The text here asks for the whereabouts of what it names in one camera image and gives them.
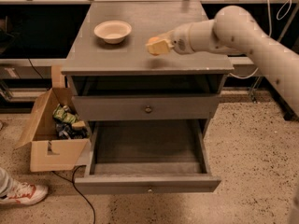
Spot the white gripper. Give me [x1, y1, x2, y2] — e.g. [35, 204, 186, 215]
[146, 23, 193, 55]

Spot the orange fruit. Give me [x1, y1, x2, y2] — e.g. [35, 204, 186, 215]
[148, 36, 159, 44]

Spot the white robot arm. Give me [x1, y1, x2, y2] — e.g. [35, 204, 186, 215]
[146, 6, 299, 115]

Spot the grey wooden drawer cabinet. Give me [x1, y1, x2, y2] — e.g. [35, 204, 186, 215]
[61, 0, 235, 196]

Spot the grey closed upper drawer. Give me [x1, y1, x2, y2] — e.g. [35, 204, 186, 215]
[72, 95, 219, 121]

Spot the grey open lower drawer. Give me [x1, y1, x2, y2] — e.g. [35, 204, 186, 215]
[75, 119, 221, 194]

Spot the white paper bowl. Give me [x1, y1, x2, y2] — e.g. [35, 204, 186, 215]
[93, 21, 132, 44]

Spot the green snack bag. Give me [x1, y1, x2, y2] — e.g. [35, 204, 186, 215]
[52, 105, 78, 124]

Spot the dark blue snack bag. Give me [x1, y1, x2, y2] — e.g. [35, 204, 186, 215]
[55, 123, 88, 140]

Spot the open cardboard box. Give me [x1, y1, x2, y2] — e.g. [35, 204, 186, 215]
[15, 88, 91, 172]

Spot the white and red sneaker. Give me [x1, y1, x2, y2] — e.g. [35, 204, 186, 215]
[0, 180, 49, 205]

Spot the grey trouser leg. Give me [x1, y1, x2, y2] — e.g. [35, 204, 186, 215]
[0, 167, 13, 198]

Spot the black floor cable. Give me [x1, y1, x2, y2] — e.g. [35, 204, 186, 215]
[50, 165, 97, 224]

